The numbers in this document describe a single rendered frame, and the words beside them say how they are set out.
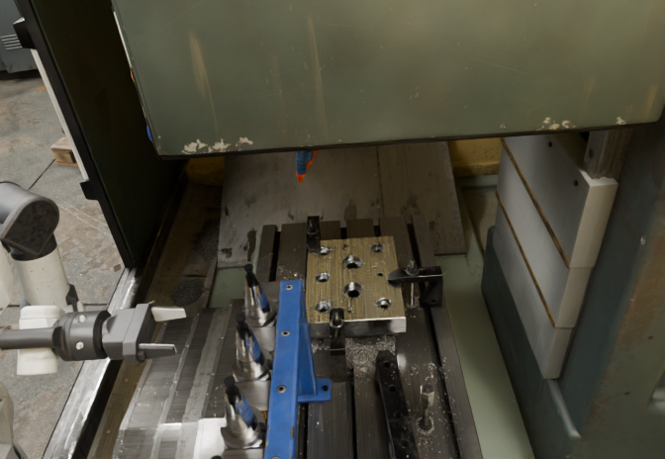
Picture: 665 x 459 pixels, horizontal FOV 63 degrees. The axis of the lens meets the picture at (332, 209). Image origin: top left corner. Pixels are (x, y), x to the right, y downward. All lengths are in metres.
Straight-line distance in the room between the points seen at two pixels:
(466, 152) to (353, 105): 1.68
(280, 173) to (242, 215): 0.23
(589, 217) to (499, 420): 0.74
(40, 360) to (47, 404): 1.59
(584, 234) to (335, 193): 1.23
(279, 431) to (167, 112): 0.46
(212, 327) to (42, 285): 0.54
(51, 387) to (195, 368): 1.27
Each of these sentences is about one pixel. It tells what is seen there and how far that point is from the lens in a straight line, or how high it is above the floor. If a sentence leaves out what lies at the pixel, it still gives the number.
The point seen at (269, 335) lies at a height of 1.22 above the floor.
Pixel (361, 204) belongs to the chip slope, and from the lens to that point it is 2.04.
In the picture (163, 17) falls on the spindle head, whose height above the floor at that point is 1.75.
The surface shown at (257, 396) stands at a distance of 0.88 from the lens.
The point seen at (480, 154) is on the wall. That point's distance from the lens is 2.36.
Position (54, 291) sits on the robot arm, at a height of 1.12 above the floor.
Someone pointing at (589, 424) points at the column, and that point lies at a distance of 1.25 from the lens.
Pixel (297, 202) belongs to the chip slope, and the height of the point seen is 0.73.
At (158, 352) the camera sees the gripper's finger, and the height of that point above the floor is 1.18.
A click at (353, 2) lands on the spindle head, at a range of 0.64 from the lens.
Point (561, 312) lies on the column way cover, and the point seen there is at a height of 1.12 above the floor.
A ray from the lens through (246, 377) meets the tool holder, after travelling 0.89.
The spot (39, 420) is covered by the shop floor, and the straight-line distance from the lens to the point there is 2.66.
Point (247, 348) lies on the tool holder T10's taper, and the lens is 0.86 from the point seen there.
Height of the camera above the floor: 1.92
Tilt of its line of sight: 37 degrees down
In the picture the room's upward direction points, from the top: 5 degrees counter-clockwise
